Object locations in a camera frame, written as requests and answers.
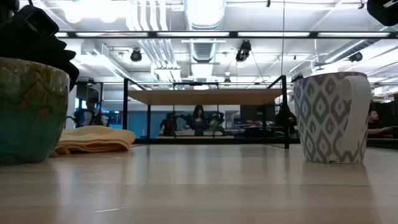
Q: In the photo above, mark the folded yellow cloth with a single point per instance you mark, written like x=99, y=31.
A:
x=93, y=138

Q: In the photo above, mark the green ceramic bowl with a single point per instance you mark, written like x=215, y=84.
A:
x=32, y=112

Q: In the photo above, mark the black aluminium rig frame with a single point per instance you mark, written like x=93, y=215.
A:
x=192, y=34

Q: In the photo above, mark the white grey patterned mug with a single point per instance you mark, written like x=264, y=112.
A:
x=329, y=118

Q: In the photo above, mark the person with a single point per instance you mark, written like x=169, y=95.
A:
x=198, y=121
x=91, y=115
x=284, y=119
x=374, y=124

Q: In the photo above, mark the black hanging ceiling camera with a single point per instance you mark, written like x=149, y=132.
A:
x=243, y=51
x=136, y=55
x=355, y=57

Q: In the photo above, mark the black metal frame leg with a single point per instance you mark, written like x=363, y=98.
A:
x=205, y=96

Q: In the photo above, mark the silver ceiling air duct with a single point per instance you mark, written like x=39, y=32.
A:
x=203, y=18

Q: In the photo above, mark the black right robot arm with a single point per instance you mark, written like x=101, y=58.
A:
x=384, y=12

